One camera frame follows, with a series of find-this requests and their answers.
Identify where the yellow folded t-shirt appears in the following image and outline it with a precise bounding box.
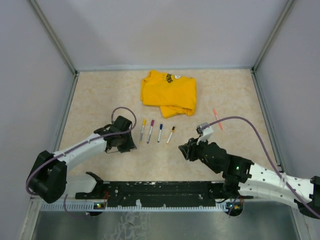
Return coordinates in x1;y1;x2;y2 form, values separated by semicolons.
140;70;197;119

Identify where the aluminium frame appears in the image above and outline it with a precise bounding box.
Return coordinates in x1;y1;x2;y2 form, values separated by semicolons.
17;0;320;240

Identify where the white purple-end pen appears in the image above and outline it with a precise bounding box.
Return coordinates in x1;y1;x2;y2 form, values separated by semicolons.
146;125;154;144

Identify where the white yellow whiteboard marker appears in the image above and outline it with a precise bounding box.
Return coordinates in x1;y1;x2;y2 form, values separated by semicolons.
139;125;145;144

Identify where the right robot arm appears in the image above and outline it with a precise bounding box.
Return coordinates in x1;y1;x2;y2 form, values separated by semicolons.
178;138;320;219

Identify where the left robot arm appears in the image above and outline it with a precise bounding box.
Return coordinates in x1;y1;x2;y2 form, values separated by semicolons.
26;115;136;204

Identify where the white blue-end pen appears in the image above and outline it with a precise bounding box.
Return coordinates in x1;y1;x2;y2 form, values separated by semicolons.
157;129;163;143

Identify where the thin white yellow-end pen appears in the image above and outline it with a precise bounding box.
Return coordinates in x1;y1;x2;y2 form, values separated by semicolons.
166;130;174;144

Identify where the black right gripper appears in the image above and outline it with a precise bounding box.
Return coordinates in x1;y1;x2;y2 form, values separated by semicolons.
178;135;221;174

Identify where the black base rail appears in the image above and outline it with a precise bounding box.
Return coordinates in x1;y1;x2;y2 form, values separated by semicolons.
47;181;255;213

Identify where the orange pink highlighter pen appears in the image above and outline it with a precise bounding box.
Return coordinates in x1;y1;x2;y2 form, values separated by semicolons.
213;108;223;131

